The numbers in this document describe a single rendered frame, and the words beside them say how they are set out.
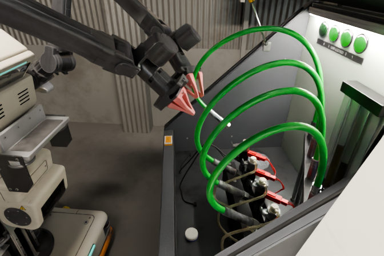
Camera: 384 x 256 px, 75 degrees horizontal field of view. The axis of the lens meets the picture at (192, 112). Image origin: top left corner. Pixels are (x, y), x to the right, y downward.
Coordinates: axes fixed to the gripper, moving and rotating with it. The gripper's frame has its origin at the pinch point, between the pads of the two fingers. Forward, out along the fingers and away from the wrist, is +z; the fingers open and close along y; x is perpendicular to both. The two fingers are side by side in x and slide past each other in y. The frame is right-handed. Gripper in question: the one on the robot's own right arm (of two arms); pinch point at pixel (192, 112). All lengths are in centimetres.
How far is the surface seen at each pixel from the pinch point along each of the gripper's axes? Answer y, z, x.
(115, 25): -72, -63, 153
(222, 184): -0.3, 14.5, -15.4
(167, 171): -24.2, 11.4, 2.2
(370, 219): 25.2, 15.5, -35.2
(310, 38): 35, 17, 36
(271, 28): 28.5, -1.2, 9.9
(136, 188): -128, 42, 77
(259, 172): 4.2, 23.6, -6.3
